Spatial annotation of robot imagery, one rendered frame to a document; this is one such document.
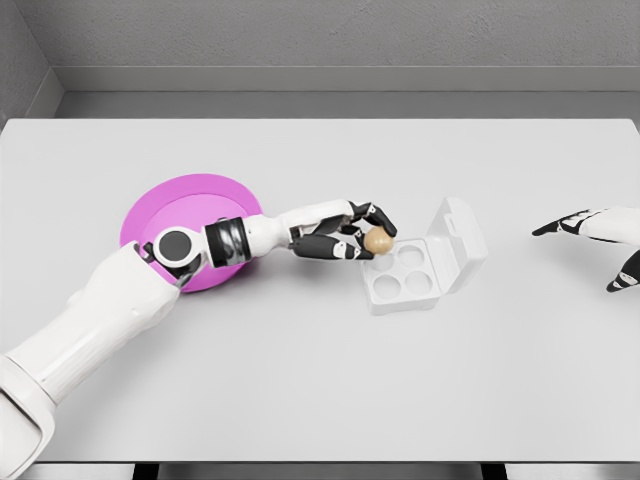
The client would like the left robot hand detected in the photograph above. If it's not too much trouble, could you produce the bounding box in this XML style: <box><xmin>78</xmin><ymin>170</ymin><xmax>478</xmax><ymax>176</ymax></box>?
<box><xmin>275</xmin><ymin>198</ymin><xmax>399</xmax><ymax>262</ymax></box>

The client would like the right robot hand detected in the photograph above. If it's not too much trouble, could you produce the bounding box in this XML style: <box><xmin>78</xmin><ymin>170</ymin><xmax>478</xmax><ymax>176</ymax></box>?
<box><xmin>531</xmin><ymin>204</ymin><xmax>640</xmax><ymax>294</ymax></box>

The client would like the brown egg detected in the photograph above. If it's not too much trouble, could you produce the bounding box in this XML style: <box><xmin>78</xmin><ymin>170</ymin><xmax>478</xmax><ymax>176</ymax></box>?
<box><xmin>363</xmin><ymin>227</ymin><xmax>395</xmax><ymax>256</ymax></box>

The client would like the white egg box with lid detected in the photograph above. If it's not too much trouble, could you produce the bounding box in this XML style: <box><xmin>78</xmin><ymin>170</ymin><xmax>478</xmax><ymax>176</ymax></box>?
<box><xmin>359</xmin><ymin>195</ymin><xmax>489</xmax><ymax>318</ymax></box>

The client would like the pink round plate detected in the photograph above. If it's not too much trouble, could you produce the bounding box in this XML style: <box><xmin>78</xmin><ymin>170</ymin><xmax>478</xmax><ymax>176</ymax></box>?
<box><xmin>120</xmin><ymin>172</ymin><xmax>263</xmax><ymax>294</ymax></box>

